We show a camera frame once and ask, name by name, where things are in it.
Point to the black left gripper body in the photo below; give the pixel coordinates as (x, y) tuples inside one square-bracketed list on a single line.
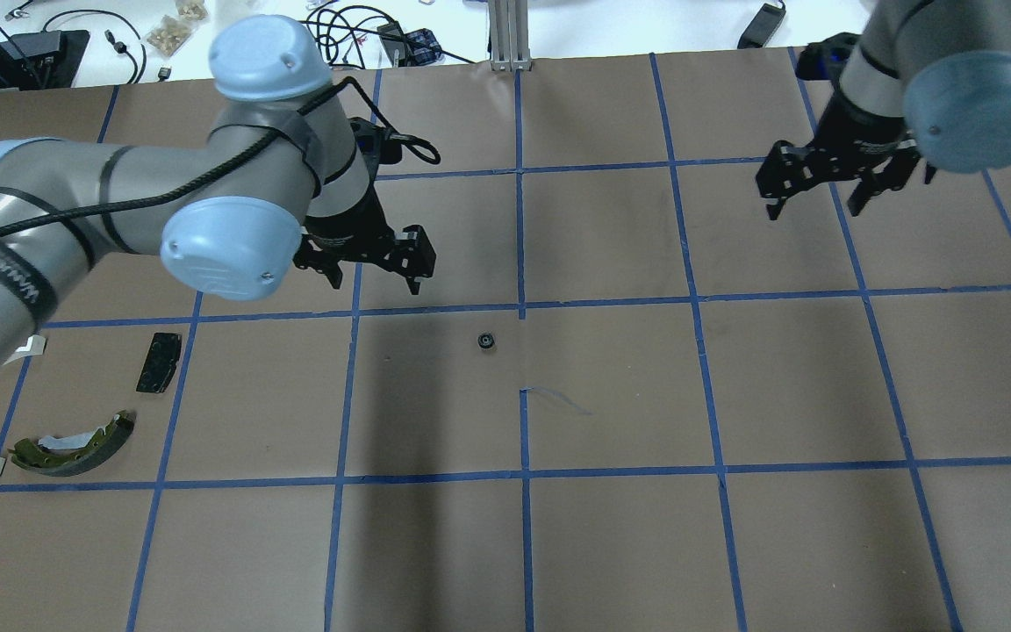
[(350, 230)]

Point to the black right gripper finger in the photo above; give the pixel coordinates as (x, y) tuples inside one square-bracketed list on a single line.
[(774, 208), (869, 185)]

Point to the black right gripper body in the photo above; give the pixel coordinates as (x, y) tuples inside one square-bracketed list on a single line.
[(862, 132)]

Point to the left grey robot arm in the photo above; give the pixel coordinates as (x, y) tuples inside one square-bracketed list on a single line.
[(285, 178)]

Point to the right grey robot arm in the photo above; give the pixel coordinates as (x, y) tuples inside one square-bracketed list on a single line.
[(927, 84)]

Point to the black power adapter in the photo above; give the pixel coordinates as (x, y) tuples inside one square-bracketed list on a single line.
[(762, 26)]

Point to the black brake pad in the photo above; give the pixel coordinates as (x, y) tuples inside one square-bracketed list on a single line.
[(160, 363)]

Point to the bag of small parts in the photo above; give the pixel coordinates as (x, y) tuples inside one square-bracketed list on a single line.
[(176, 28)]

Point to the olive green brake shoe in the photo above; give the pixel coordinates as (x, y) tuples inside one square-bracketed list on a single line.
[(68, 456)]

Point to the black stand base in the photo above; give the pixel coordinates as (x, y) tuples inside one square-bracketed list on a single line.
[(41, 60)]

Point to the aluminium extrusion post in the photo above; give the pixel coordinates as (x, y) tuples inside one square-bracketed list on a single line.
[(509, 48)]

